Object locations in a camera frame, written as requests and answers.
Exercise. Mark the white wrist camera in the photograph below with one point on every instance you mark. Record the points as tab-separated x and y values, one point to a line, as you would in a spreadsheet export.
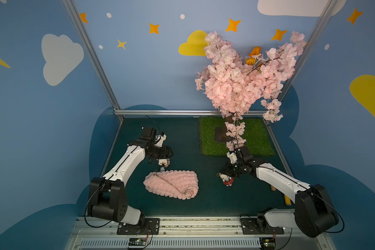
232	157
160	139

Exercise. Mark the right green circuit board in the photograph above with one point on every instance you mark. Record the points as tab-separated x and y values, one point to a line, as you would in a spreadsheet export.
267	244

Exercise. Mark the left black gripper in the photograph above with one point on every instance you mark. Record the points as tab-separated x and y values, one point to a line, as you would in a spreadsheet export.
162	157

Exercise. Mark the dark tree base plate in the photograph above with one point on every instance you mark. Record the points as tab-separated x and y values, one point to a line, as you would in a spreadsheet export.
221	135

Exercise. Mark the pink fluffy knitted bag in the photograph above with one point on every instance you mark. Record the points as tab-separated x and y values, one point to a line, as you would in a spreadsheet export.
178	184

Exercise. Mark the pink cherry blossom tree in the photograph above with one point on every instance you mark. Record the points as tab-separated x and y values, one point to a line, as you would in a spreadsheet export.
234	84

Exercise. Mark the white orange duck plush charm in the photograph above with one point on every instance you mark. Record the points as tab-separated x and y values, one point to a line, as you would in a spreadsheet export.
163	164

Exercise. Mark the left green circuit board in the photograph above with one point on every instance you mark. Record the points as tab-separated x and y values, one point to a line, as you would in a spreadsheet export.
137	242

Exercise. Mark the white red kitty plush charm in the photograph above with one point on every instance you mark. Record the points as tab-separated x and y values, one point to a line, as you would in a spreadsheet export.
227	180

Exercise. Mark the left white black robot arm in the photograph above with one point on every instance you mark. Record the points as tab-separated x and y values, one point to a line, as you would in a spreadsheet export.
107	194

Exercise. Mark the green artificial grass mat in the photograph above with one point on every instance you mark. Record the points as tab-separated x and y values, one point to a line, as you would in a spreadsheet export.
255	134

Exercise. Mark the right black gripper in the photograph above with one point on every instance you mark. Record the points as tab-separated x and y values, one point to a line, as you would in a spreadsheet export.
230	170

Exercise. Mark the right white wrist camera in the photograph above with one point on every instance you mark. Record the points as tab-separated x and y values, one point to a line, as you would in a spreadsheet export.
232	157

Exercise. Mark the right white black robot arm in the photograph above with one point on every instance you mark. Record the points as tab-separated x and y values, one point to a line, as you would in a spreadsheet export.
313	211

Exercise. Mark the yellow toy shovel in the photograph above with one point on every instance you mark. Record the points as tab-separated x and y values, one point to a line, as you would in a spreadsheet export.
286	199

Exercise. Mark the green circuit board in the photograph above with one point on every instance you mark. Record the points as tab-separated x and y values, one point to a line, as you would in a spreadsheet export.
267	244
137	242

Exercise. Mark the aluminium cage frame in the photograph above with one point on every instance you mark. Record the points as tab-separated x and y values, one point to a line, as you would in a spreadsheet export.
143	52

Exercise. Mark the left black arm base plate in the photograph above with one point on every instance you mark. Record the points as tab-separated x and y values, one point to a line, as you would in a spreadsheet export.
150	225

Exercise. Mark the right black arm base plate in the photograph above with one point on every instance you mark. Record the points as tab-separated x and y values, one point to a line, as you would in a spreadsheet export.
251	227

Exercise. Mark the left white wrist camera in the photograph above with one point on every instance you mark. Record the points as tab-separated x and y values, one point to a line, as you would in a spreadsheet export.
160	139

